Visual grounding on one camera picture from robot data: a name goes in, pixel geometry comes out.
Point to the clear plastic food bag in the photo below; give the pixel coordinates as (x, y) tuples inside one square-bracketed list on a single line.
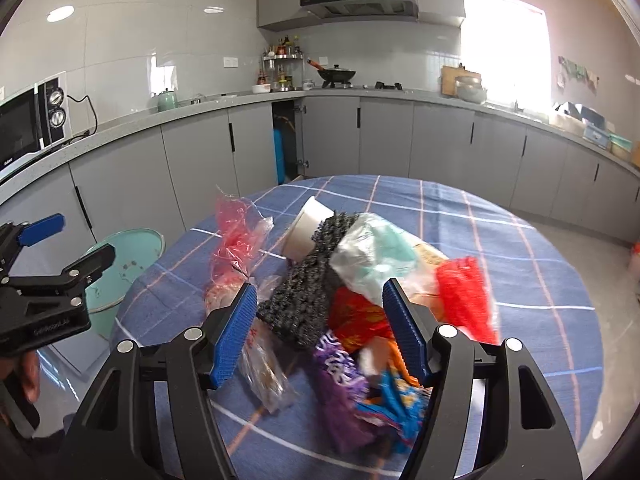
[(260, 365)]

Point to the round ceiling light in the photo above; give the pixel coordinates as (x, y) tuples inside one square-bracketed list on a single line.
[(214, 9), (61, 13)]

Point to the wooden cutting board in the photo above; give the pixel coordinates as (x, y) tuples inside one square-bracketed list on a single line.
[(450, 77)]

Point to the white bowl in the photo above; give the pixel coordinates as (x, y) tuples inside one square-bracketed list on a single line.
[(261, 88)]

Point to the blue snack wrapper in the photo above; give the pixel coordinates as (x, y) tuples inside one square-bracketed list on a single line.
[(400, 405)]

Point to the clear bag with green contents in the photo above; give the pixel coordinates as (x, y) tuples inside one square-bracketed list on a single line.
[(372, 255)]

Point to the black wok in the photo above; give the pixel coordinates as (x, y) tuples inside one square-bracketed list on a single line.
[(337, 75)]

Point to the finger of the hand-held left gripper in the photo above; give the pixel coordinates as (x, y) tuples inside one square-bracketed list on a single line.
[(85, 265), (42, 226)]

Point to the black range hood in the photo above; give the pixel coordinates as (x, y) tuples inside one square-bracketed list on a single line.
[(357, 5)]

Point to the bright window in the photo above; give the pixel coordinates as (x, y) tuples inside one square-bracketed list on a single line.
[(505, 45)]

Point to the hanging cloths on wall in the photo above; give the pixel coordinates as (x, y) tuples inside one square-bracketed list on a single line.
[(577, 71)]

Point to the metal bowl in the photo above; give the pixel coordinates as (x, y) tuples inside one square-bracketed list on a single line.
[(471, 91)]

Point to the black foam net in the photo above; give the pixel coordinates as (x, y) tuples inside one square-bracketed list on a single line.
[(310, 280)]

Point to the gas stove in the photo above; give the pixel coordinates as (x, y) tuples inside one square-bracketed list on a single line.
[(385, 85)]

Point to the white wall socket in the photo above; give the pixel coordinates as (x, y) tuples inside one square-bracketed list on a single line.
[(231, 62)]

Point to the person's left hand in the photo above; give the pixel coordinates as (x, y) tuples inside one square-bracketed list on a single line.
[(31, 375)]

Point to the red foam net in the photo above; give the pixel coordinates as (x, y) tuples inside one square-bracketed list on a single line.
[(465, 295)]

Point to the red snack wrapper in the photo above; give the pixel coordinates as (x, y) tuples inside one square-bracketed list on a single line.
[(357, 317)]

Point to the metal spice rack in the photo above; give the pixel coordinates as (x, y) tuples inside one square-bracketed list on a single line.
[(281, 67)]

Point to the purple snack wrapper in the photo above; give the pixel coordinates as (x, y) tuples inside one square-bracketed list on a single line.
[(337, 390)]

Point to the white paper cup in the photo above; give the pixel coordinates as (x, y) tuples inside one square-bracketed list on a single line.
[(302, 230)]

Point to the black white microwave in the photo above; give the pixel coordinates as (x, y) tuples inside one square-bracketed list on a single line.
[(25, 120)]

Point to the brown paper piece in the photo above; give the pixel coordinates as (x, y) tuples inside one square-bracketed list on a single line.
[(431, 255)]

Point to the blue cylinder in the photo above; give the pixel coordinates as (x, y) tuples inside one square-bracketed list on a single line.
[(280, 157)]

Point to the blue grey storage box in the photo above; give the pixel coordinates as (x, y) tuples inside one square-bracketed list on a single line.
[(596, 130)]

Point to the green plastic container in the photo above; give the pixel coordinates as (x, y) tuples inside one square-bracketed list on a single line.
[(620, 147)]

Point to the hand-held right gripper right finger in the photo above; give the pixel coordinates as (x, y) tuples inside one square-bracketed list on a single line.
[(406, 332)]

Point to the green kettle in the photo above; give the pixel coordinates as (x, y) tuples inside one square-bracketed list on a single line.
[(167, 101)]

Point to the red transparent plastic bag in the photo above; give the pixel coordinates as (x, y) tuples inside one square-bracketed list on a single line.
[(237, 230)]

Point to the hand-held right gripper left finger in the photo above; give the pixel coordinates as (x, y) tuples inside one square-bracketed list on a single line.
[(234, 332)]

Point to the grey base cabinets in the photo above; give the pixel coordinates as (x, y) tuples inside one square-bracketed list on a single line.
[(440, 140)]

